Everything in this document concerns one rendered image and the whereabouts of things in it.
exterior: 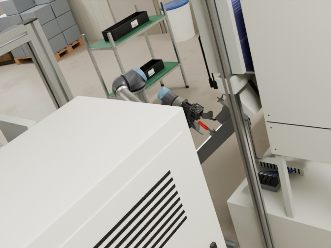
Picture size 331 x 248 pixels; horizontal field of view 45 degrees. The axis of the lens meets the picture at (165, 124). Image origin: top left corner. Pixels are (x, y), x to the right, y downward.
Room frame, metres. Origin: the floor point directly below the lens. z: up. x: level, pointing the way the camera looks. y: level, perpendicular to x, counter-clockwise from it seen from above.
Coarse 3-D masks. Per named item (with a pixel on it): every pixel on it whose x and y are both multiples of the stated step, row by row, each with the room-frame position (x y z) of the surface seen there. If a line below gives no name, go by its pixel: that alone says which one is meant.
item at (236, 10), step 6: (234, 0) 1.49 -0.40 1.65; (234, 6) 1.48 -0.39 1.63; (240, 6) 1.51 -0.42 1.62; (234, 12) 1.48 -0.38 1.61; (240, 12) 1.50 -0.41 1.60; (240, 18) 1.50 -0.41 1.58; (240, 24) 1.49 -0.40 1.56; (240, 30) 1.48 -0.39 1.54; (240, 36) 1.48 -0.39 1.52; (246, 36) 1.50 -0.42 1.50; (240, 42) 1.47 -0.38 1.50; (246, 42) 1.50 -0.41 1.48; (246, 48) 1.49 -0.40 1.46; (246, 54) 1.49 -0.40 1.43; (246, 60) 1.48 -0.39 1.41
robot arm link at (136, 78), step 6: (126, 72) 2.45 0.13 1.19; (132, 72) 2.43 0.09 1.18; (138, 72) 2.43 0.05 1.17; (126, 78) 2.40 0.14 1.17; (132, 78) 2.41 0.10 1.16; (138, 78) 2.42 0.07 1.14; (144, 78) 2.43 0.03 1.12; (132, 84) 2.40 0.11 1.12; (138, 84) 2.41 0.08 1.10; (144, 84) 2.43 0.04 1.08; (132, 90) 2.41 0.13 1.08; (138, 90) 2.40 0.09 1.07; (144, 90) 2.43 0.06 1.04; (138, 96) 2.41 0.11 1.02; (144, 96) 2.41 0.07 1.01; (144, 102) 2.40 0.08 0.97; (150, 102) 2.44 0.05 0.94
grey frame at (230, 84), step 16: (208, 0) 1.44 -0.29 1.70; (208, 16) 1.45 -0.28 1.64; (224, 48) 1.44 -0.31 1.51; (224, 64) 1.44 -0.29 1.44; (224, 80) 1.45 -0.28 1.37; (240, 80) 1.46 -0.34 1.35; (240, 112) 1.45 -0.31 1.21; (240, 128) 1.44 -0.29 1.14; (240, 144) 1.45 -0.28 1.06; (256, 176) 1.45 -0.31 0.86; (256, 192) 1.44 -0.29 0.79; (256, 208) 1.45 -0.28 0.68; (272, 240) 1.45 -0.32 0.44
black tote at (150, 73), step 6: (150, 60) 4.69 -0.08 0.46; (156, 60) 4.65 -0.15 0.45; (162, 60) 4.58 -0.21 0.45; (144, 66) 4.60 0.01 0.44; (150, 66) 4.66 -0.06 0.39; (156, 66) 4.50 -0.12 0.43; (162, 66) 4.56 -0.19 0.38; (144, 72) 4.36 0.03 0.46; (150, 72) 4.42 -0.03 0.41; (156, 72) 4.48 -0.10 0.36
